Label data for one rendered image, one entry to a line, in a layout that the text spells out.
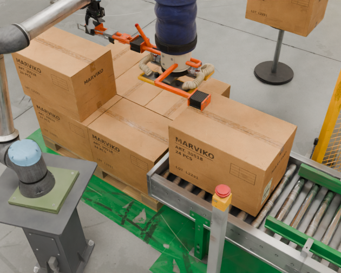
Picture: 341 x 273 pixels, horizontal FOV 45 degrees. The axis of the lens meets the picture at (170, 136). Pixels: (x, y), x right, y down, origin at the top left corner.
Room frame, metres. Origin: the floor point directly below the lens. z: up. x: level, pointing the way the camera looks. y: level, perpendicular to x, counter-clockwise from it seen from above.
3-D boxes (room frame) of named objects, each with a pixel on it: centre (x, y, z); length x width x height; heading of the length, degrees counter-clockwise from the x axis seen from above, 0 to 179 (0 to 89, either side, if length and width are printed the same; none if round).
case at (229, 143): (1.69, -0.35, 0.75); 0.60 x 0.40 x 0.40; 54
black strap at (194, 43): (1.94, -0.04, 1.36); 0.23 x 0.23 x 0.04
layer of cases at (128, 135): (2.55, 0.29, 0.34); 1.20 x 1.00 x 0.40; 54
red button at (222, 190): (1.17, -0.23, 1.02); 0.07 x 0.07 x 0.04
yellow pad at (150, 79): (1.87, 0.01, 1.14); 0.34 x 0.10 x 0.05; 56
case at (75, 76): (2.53, 0.76, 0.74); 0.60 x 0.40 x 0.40; 54
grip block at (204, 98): (1.56, -0.14, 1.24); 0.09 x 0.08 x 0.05; 146
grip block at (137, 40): (2.09, 0.17, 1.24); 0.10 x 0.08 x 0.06; 146
